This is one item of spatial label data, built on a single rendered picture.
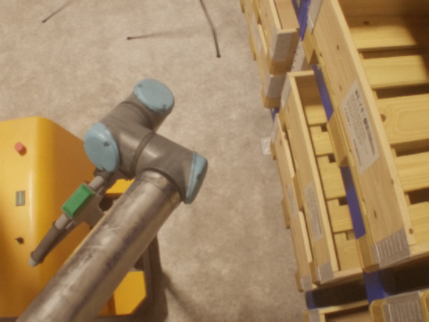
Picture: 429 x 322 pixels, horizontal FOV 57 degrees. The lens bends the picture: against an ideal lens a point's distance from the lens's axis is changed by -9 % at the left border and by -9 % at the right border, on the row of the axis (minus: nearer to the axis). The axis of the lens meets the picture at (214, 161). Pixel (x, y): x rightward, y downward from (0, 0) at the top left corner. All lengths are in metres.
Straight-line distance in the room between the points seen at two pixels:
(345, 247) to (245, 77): 1.48
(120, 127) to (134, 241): 0.23
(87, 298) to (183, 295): 1.80
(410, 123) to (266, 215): 1.35
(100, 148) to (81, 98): 2.10
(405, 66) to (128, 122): 0.91
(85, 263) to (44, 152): 1.19
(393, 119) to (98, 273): 0.95
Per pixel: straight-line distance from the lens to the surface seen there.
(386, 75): 1.36
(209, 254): 2.40
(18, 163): 1.77
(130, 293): 2.07
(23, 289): 1.64
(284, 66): 2.05
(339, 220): 1.72
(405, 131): 1.28
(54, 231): 1.11
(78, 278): 0.61
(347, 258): 1.70
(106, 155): 0.78
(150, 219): 0.68
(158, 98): 0.86
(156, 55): 2.94
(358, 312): 2.04
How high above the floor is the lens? 2.37
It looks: 69 degrees down
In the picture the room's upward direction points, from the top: 1 degrees counter-clockwise
